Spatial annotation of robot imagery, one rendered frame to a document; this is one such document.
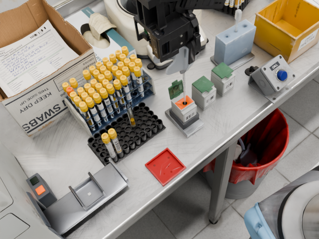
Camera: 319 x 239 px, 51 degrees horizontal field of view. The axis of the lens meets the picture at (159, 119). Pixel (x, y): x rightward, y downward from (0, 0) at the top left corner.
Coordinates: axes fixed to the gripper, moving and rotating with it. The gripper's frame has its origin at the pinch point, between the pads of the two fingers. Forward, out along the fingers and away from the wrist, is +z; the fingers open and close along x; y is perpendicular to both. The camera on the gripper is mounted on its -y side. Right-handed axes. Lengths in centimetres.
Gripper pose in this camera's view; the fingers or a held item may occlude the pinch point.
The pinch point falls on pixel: (182, 65)
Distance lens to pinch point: 66.9
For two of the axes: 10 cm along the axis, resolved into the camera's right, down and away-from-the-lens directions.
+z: 0.8, 5.5, 8.3
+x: 5.9, 6.5, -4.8
